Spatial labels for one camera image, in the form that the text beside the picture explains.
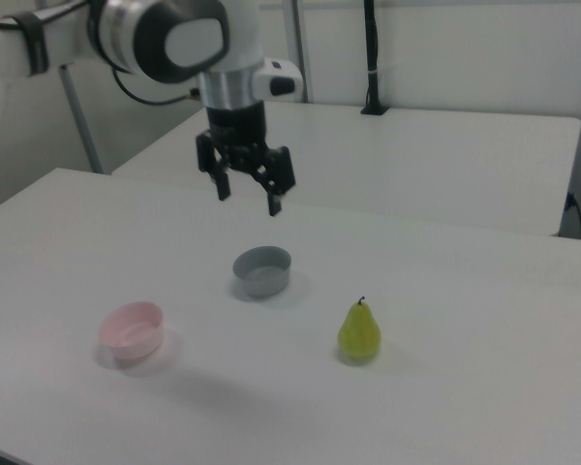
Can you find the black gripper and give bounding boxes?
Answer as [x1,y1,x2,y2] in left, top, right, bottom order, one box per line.
[196,100,298,217]

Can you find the green pear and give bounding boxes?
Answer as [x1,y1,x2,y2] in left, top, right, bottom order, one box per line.
[337,295,383,361]

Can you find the grey bowl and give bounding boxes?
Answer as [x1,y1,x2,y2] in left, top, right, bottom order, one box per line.
[231,245,293,298]

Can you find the pink bowl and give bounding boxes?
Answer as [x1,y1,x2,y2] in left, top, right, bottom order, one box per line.
[98,300,167,361]

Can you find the white adjacent table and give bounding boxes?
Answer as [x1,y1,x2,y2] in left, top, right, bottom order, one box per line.
[110,100,581,238]

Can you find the black pole with clamp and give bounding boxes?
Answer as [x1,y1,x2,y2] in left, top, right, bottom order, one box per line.
[359,0,389,116]

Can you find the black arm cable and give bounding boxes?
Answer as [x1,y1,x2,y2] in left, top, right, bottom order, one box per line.
[111,67,199,107]

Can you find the white vertical wall post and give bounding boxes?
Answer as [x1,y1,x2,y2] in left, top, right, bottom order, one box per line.
[281,0,315,104]

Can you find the grey metal frame post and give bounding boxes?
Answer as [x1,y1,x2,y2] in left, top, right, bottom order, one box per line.
[57,64,104,174]

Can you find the black velcro strap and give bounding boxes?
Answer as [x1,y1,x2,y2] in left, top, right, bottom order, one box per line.
[10,11,50,77]

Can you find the black cable beside table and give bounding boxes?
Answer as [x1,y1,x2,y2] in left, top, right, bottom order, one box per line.
[565,191,581,241]

